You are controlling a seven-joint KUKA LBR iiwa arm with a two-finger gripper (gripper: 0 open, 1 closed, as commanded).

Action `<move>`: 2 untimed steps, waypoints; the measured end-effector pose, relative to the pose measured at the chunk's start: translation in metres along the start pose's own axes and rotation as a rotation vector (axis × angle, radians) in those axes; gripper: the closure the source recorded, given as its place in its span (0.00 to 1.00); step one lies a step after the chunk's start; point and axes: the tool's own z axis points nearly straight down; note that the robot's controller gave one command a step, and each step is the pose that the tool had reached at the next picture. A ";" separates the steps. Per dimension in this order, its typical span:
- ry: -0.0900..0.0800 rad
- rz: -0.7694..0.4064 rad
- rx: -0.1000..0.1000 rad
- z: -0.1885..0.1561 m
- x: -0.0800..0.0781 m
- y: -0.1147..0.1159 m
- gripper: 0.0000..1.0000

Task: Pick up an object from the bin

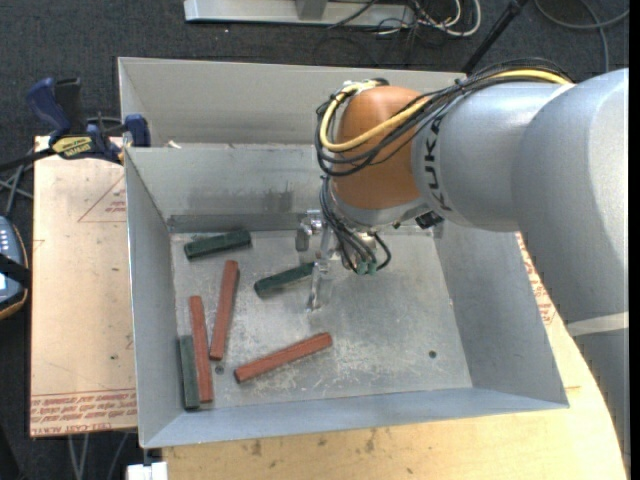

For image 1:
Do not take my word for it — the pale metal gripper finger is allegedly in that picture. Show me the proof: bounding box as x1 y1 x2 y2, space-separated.
318 263 334 312
305 263 324 314

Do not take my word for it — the dark green flat block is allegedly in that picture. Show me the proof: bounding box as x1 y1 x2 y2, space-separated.
177 335 202 411
253 261 317 299
183 228 253 261

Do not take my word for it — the red-brown flat block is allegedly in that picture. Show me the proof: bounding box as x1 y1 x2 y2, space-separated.
233 331 334 384
188 295 215 404
208 259 241 362

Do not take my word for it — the grey metal bin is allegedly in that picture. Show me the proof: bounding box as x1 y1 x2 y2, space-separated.
118 56 570 450

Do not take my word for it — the black cylinder on white bracket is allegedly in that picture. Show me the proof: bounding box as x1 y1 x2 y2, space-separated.
394 210 445 239

